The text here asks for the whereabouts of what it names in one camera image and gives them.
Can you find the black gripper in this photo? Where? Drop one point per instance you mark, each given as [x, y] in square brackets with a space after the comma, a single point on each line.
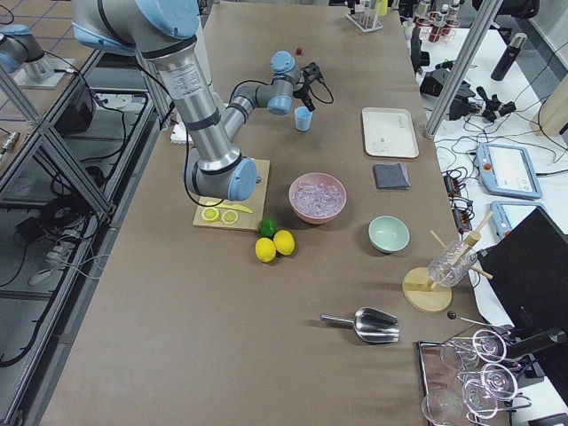
[303, 92]

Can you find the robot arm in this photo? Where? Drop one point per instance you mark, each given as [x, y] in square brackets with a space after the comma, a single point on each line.
[18, 46]
[166, 33]

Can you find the light blue plastic cup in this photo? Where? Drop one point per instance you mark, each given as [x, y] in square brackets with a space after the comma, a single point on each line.
[303, 118]

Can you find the clear ice cubes pile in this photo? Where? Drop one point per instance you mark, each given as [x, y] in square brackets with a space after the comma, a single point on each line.
[317, 200]

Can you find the wooden cup tree stand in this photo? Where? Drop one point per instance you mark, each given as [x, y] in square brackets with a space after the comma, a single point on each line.
[426, 296]

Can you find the steel ice scoop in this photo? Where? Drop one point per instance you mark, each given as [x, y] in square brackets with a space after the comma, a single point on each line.
[370, 325]

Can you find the cream rabbit tray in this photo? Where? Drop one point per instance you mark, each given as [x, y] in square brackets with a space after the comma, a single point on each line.
[389, 132]

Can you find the pink bowl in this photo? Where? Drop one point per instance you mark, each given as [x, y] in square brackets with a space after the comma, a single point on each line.
[316, 177]

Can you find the grey folded cloth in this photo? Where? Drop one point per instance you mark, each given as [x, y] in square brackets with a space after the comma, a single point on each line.
[391, 176]

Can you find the wooden cutting board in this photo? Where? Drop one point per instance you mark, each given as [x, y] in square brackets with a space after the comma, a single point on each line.
[247, 222]

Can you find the yellow plastic knife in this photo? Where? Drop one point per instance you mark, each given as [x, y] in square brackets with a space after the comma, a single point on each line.
[222, 205]

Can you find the green lime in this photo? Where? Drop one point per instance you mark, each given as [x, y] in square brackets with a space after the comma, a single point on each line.
[267, 228]

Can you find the lemon slice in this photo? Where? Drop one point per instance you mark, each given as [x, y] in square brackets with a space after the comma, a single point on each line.
[230, 217]
[210, 214]

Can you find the yellow lemon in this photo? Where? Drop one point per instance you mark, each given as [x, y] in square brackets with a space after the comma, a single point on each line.
[284, 242]
[265, 250]

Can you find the mint green bowl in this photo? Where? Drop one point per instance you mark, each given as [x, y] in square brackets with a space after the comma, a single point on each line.
[388, 234]

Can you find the blue teach pendant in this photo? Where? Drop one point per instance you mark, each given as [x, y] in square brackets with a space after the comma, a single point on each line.
[509, 214]
[508, 171]

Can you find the clear glass on stand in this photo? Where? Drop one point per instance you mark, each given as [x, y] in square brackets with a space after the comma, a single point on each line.
[451, 265]

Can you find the black thermos bottle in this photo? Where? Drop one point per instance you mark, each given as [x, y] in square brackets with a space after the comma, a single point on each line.
[509, 56]

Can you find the wine glass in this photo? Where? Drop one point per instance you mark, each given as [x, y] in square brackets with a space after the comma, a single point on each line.
[465, 353]
[473, 404]
[498, 380]

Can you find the black tray edge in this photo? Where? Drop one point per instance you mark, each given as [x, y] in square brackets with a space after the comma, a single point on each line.
[438, 378]

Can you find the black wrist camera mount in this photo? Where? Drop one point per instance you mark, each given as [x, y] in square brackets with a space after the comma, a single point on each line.
[311, 73]

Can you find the white wire cup rack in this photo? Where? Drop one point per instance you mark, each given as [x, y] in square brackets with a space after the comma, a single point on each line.
[364, 14]

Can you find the aluminium frame post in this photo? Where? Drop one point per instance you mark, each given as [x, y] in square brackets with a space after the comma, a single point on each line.
[485, 16]

